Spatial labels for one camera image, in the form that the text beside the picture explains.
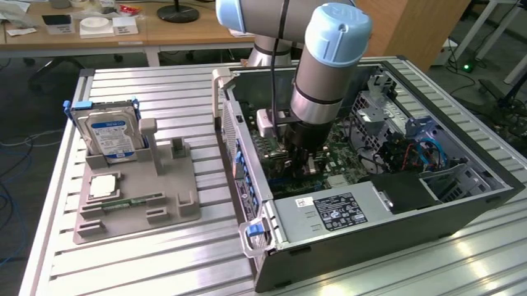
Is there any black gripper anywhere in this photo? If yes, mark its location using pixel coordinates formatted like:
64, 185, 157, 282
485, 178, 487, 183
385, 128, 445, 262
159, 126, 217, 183
283, 120, 331, 179

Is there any green motherboard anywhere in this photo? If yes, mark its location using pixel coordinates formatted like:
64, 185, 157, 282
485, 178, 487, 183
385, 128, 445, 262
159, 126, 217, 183
247, 104, 371, 198

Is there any chipset heat sink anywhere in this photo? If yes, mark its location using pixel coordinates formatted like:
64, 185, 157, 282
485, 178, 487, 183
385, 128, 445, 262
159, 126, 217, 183
327, 176, 353, 188

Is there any grey power supply unit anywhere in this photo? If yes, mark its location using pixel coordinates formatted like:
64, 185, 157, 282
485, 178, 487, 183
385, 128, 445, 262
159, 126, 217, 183
273, 181, 392, 244

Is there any black plastic shroud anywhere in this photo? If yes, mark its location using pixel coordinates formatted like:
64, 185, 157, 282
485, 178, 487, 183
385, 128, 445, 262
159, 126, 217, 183
368, 172, 440, 213

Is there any grey metal disk bay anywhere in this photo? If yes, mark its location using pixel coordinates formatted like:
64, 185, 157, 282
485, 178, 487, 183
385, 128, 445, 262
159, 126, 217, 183
419, 163, 495, 204

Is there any open black PC case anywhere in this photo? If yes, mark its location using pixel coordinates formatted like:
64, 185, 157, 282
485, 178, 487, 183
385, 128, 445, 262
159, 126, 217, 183
211, 55, 513, 294

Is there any grey parts rack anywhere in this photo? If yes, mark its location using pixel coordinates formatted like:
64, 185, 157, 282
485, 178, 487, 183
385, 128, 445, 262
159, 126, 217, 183
72, 117, 203, 246

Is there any wooden cabinet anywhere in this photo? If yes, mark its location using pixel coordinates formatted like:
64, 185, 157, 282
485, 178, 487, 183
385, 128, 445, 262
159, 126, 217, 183
365, 0, 469, 72

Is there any wooden desk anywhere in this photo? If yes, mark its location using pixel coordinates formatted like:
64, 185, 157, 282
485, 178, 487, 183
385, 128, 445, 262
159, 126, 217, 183
0, 0, 259, 59

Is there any hard disk in blue carrier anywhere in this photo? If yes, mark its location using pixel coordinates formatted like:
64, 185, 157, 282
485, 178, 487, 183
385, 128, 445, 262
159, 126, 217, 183
61, 97, 143, 164

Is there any green RAM stick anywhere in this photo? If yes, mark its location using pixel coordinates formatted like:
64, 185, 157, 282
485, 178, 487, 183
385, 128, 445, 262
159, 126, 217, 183
100, 197, 149, 212

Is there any black round lamp base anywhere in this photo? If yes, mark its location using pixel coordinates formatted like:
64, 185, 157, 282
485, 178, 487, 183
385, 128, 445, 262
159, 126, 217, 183
156, 0, 201, 23

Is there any silver CPU chip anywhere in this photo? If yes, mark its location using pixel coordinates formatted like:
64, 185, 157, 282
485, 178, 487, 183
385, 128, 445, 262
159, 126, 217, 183
89, 176, 119, 197

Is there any plain white box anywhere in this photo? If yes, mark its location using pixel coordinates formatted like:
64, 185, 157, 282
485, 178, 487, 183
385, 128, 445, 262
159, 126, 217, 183
112, 17, 139, 36

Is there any white box black lid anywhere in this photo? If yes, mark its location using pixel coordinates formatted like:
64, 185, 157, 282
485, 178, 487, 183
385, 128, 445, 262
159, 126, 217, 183
41, 14, 76, 35

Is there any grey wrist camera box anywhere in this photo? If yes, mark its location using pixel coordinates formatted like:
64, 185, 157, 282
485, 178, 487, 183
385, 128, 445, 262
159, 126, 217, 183
255, 108, 297, 138

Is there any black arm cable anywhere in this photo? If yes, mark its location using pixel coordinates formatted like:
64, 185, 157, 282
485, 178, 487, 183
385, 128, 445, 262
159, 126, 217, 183
269, 0, 289, 124

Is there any red wire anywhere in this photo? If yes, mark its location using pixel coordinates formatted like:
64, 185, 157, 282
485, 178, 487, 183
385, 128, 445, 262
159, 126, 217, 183
403, 143, 417, 170

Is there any blue wire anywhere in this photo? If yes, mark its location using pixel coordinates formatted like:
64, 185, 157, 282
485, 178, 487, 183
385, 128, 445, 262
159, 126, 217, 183
415, 140, 449, 169

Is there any white desk frame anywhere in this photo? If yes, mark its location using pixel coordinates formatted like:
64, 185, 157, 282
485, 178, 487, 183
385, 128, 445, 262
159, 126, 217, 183
452, 0, 527, 84

